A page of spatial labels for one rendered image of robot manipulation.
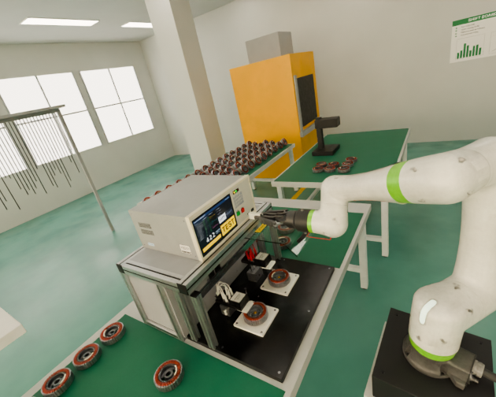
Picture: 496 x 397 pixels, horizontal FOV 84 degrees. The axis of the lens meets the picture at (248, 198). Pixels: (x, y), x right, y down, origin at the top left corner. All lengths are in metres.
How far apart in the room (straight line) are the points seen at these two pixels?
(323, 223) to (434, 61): 5.17
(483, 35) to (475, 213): 5.22
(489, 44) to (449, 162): 5.34
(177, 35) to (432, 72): 4.26
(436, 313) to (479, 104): 5.40
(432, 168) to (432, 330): 0.45
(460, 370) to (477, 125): 5.41
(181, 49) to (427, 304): 4.69
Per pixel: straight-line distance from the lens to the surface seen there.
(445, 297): 0.97
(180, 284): 1.08
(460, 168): 0.75
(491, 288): 1.05
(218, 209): 1.18
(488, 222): 0.95
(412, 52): 6.03
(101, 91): 8.28
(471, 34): 6.03
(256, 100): 4.88
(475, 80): 6.09
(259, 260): 1.41
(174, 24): 5.09
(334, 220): 1.05
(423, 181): 0.76
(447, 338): 0.99
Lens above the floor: 1.74
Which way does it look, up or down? 23 degrees down
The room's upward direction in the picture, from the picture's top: 13 degrees counter-clockwise
